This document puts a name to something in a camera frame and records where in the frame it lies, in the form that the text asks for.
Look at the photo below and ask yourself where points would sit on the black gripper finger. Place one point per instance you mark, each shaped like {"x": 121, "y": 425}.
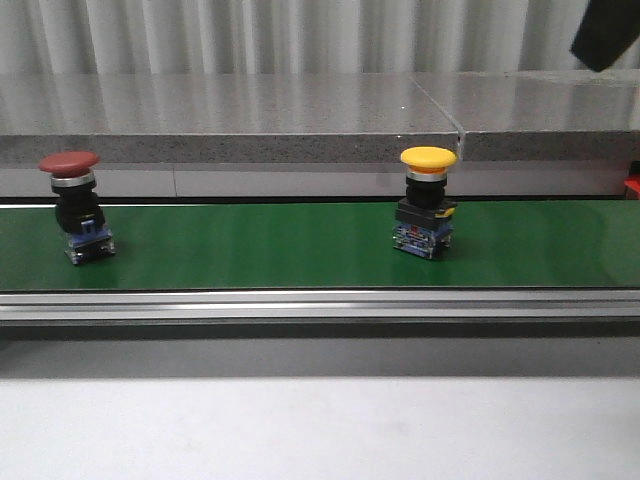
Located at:
{"x": 606, "y": 31}

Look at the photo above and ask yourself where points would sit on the yellow mushroom push button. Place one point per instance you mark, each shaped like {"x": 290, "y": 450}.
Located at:
{"x": 424, "y": 216}

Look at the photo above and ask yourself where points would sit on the red mushroom push button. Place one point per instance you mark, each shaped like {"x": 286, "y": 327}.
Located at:
{"x": 77, "y": 209}

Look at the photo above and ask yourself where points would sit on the grey stone counter slab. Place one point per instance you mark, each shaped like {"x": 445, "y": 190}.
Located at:
{"x": 321, "y": 118}

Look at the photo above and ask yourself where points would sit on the red plastic object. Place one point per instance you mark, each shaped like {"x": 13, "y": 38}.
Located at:
{"x": 632, "y": 182}

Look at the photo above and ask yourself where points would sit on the green conveyor belt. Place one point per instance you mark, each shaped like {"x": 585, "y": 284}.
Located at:
{"x": 567, "y": 243}

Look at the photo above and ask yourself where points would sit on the white pleated curtain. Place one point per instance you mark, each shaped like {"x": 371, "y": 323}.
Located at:
{"x": 287, "y": 37}

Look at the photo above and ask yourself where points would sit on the aluminium conveyor side rail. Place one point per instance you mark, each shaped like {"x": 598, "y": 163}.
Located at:
{"x": 321, "y": 313}

